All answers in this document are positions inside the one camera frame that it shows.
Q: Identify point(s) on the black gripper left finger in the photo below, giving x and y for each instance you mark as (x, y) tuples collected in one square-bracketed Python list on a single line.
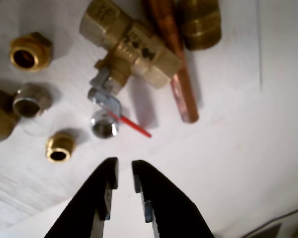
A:
[(89, 198)]

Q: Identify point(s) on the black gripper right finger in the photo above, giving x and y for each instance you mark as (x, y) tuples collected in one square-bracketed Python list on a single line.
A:
[(173, 210)]

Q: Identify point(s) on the small brass threaded nipple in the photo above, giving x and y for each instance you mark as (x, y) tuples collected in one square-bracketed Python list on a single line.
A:
[(64, 141)]

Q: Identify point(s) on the chrome hex nut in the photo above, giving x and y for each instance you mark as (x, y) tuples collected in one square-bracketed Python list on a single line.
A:
[(99, 131)]

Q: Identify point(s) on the large brass reducer coupling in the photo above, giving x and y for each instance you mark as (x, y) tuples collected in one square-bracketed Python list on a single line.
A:
[(0, 116)]

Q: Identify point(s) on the copper pipe piece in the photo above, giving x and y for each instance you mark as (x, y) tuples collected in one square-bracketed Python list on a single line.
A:
[(181, 81)]

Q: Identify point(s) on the white wooden board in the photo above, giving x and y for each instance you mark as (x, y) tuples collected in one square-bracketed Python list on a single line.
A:
[(226, 74)]

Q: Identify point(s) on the brass hex fitting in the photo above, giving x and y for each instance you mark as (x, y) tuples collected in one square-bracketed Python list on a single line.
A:
[(43, 47)]

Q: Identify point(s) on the brass hex nipple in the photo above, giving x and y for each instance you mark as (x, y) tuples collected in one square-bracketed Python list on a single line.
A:
[(201, 27)]

